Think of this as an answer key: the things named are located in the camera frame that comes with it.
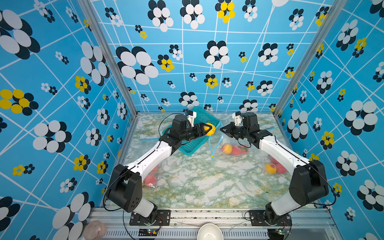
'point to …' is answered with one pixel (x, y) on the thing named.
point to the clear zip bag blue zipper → (153, 179)
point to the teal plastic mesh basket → (166, 130)
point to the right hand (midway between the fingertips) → (222, 128)
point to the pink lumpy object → (94, 230)
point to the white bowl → (210, 231)
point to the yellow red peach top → (211, 132)
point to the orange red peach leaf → (227, 149)
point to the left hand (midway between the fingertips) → (210, 127)
